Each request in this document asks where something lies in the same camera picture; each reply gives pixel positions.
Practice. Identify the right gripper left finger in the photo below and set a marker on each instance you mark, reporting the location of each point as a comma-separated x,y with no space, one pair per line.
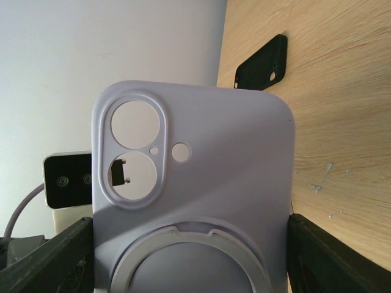
48,266

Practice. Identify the lilac magsafe phone case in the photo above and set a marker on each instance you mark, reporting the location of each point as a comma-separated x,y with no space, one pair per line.
191,188

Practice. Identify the black phone case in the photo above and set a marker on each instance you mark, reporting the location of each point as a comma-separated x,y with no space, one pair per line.
265,67

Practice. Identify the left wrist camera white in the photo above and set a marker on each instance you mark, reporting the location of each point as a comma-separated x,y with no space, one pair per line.
68,187

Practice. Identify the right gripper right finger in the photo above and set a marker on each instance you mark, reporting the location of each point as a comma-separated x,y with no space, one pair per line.
319,262

